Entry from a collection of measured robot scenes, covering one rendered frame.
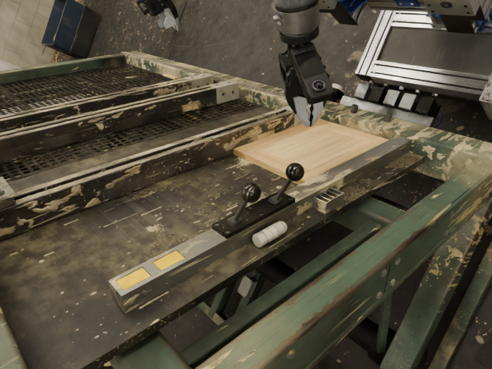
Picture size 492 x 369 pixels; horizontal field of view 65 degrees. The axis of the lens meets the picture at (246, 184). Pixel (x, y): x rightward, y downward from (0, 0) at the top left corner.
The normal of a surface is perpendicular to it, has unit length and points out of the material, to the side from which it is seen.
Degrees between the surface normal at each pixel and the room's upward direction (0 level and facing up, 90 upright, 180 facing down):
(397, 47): 0
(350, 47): 0
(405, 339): 0
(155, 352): 58
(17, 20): 90
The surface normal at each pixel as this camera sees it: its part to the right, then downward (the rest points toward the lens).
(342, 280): -0.01, -0.88
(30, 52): 0.68, 0.33
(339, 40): -0.63, -0.19
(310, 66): -0.06, -0.32
